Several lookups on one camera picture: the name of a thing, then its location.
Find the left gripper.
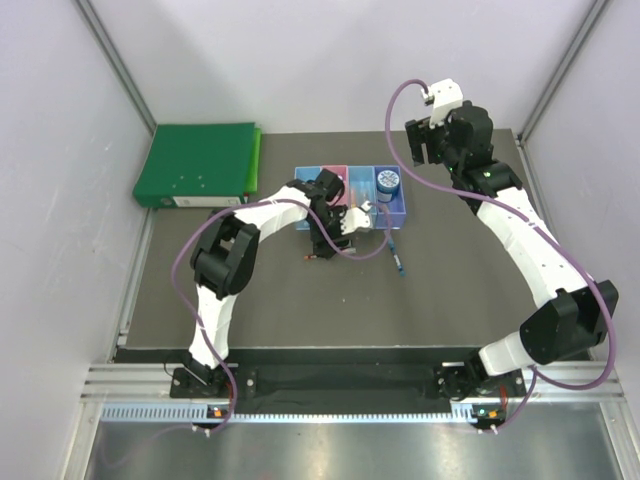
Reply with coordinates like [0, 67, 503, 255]
[307, 205, 352, 260]

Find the blue capped glue stick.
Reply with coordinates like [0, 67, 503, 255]
[357, 181, 372, 204]

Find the light blue end bin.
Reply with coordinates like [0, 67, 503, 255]
[295, 166, 321, 232]

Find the blue round tape dispenser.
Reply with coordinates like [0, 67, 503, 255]
[376, 168, 401, 204]

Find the purple plastic bin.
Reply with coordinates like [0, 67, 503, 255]
[374, 165, 407, 229]

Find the light green plastic folder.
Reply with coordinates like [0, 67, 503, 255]
[249, 127, 262, 176]

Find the blue pen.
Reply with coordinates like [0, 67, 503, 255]
[388, 236, 406, 277]

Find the dark green ring binder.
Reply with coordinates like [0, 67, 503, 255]
[133, 123, 258, 209]

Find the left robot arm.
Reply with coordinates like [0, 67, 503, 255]
[185, 169, 350, 397]

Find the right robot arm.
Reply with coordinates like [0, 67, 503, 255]
[405, 101, 619, 396]

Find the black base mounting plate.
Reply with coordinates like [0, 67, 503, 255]
[170, 347, 525, 415]

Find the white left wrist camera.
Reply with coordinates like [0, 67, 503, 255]
[340, 201, 375, 236]

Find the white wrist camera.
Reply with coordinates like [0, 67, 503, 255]
[340, 201, 375, 236]
[422, 78, 464, 129]

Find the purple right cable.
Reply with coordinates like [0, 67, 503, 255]
[383, 78, 619, 435]

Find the purple cable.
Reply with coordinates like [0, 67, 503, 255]
[170, 198, 394, 436]
[383, 78, 619, 435]

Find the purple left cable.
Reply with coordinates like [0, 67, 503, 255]
[170, 198, 394, 436]

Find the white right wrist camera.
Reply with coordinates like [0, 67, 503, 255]
[422, 78, 464, 129]

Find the aluminium rail frame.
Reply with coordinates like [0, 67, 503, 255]
[81, 361, 624, 403]

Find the slotted cable duct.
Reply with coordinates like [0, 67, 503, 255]
[99, 403, 501, 424]

